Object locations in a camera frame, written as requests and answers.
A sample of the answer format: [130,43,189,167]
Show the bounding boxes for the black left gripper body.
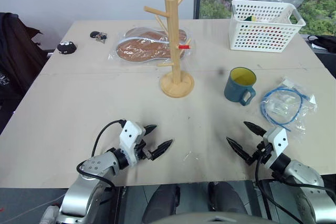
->
[134,136,153,161]

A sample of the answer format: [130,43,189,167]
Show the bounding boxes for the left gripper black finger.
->
[150,139,174,161]
[143,124,159,136]

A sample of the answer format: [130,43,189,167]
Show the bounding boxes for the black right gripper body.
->
[252,141,274,166]

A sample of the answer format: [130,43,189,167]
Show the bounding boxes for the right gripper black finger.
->
[243,121,267,137]
[226,136,254,166]

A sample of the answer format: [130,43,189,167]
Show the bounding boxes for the wooden mug tree stand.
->
[143,0,196,99]

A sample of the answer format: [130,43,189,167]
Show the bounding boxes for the blue mug yellow inside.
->
[223,67,257,107]

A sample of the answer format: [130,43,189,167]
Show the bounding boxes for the dark rounded shape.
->
[207,181,248,215]
[141,184,182,224]

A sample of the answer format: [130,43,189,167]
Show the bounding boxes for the grey robot torso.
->
[149,210,264,224]

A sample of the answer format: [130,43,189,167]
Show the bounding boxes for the brown shoe insole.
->
[116,37,190,63]
[125,27,188,46]

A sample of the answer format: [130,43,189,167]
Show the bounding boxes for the clear insole plastic bag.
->
[108,25,196,65]

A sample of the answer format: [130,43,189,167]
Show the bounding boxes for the white perforated plastic basket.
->
[227,0,307,52]

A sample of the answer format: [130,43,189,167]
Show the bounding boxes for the black key bunch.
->
[89,30,109,44]

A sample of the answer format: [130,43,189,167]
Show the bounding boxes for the black bag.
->
[306,34,336,52]

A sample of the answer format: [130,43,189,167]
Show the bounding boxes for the black plush toy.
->
[56,40,78,56]

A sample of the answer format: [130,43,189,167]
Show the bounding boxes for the black jacket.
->
[0,12,51,136]

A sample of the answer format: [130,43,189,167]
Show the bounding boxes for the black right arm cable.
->
[255,153,336,224]

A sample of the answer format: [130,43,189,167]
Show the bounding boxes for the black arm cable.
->
[76,120,128,191]
[255,153,336,224]

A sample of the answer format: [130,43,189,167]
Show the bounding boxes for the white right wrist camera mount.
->
[262,126,289,169]

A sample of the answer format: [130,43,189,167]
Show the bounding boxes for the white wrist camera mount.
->
[262,126,289,169]
[119,120,146,166]

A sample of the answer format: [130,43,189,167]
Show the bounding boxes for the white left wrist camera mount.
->
[119,120,146,166]

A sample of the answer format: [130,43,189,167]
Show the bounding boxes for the blue network cable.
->
[259,85,308,132]

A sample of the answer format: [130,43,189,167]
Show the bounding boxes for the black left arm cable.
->
[76,120,128,191]

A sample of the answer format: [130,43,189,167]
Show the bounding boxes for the clear cable plastic bag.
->
[260,76,319,132]

